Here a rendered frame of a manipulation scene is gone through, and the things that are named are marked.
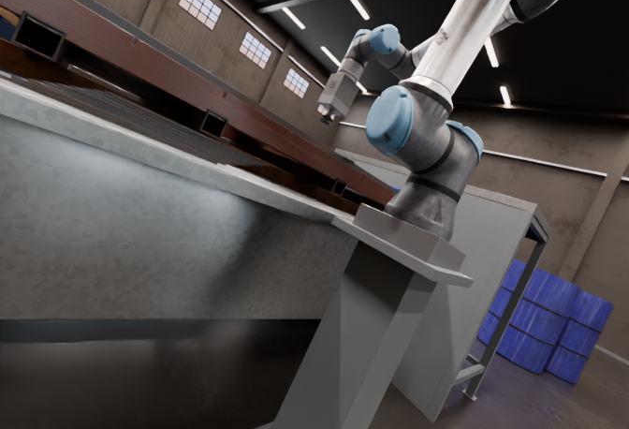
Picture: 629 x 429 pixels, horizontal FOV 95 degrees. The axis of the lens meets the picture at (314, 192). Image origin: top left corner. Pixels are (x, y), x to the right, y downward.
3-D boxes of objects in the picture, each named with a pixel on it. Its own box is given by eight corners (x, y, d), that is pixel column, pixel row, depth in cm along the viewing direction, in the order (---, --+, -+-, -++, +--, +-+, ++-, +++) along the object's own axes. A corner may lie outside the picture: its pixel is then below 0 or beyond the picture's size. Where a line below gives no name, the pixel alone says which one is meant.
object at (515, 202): (333, 153, 219) (335, 148, 219) (375, 179, 260) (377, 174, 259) (533, 213, 123) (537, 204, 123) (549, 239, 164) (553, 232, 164)
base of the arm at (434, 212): (457, 249, 63) (476, 209, 64) (433, 234, 53) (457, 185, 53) (400, 223, 74) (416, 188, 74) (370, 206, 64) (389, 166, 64)
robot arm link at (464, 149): (473, 204, 61) (500, 146, 61) (433, 177, 55) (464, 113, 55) (430, 193, 72) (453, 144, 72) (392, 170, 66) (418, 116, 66)
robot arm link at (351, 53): (366, 22, 89) (352, 32, 96) (351, 54, 89) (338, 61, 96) (384, 39, 92) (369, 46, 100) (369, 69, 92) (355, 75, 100)
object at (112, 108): (8, 74, 42) (20, 50, 42) (237, 169, 69) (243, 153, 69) (-9, 74, 33) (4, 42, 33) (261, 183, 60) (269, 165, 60)
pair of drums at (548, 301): (582, 383, 312) (620, 307, 310) (550, 390, 241) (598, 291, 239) (507, 336, 375) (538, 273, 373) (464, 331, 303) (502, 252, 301)
